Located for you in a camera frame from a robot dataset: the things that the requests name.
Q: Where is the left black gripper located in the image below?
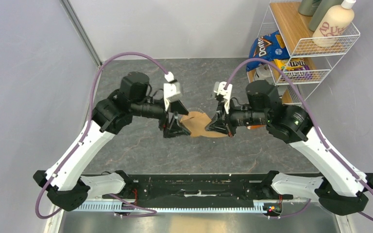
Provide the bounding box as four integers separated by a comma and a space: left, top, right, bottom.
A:
130, 96, 191, 137

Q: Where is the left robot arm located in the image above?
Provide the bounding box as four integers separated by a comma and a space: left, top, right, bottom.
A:
33, 72, 190, 211

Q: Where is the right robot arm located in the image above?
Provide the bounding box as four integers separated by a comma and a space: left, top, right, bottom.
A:
206, 80, 373, 216

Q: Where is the blue Doritos chip bag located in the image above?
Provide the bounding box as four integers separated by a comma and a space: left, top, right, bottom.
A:
248, 31, 290, 62

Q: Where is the yellow M&M candy bag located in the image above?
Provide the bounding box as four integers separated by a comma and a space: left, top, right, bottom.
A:
273, 58, 313, 80

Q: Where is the dark green bottle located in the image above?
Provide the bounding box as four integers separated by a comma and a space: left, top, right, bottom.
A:
298, 0, 322, 17

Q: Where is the cream lotion pump bottle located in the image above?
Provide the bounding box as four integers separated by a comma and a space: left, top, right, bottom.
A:
312, 0, 356, 48

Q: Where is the grey green bottle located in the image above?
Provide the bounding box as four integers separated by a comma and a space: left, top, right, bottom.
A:
308, 0, 343, 32

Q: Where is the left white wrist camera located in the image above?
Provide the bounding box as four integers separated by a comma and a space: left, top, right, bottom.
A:
163, 71, 183, 112

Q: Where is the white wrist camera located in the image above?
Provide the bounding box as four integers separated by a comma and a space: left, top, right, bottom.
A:
163, 71, 183, 112
213, 82, 233, 115

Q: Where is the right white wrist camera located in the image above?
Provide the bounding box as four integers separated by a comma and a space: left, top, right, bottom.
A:
213, 82, 233, 115

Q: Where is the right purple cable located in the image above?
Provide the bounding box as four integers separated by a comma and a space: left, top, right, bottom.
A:
225, 58, 373, 225

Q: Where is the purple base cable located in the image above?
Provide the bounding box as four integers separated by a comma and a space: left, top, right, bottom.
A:
109, 194, 158, 219

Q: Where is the white wire shelf rack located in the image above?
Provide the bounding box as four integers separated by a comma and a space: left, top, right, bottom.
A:
254, 0, 360, 100

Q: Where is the aluminium corner frame rail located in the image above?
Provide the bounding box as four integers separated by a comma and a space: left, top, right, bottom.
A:
59, 0, 103, 67

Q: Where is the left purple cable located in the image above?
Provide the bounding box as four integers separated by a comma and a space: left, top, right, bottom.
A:
34, 52, 174, 220

